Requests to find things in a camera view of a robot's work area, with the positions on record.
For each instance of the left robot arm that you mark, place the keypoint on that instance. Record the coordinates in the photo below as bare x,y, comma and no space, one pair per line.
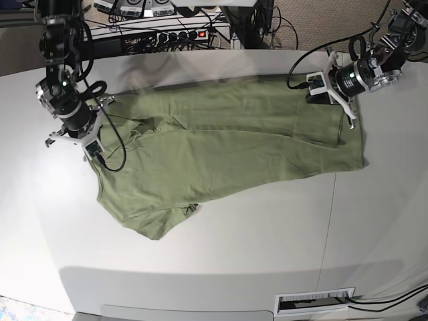
406,34

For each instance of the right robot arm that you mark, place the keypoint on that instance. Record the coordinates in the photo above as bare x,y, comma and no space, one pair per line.
69,60

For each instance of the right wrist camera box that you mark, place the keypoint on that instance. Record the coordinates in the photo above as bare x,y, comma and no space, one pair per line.
93,148

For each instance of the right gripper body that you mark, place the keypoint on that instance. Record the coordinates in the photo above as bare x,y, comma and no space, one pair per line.
81,122

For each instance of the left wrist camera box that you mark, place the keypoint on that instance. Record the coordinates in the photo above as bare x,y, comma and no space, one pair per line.
316,83

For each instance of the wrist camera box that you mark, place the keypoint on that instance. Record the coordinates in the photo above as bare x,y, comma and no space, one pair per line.
93,148
316,83

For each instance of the table cable grommet slot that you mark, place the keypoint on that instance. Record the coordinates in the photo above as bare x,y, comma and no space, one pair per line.
298,304

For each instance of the white desk frame with cables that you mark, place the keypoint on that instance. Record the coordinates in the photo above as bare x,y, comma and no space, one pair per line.
256,27

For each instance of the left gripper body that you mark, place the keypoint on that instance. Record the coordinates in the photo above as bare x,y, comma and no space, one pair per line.
355,78

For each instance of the black foot pedal left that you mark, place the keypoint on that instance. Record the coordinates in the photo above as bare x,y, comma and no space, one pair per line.
105,6

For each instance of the green T-shirt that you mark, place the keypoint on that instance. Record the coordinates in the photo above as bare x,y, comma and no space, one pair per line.
168,151

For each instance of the black foot pedal middle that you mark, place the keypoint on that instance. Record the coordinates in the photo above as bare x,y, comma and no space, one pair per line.
129,11

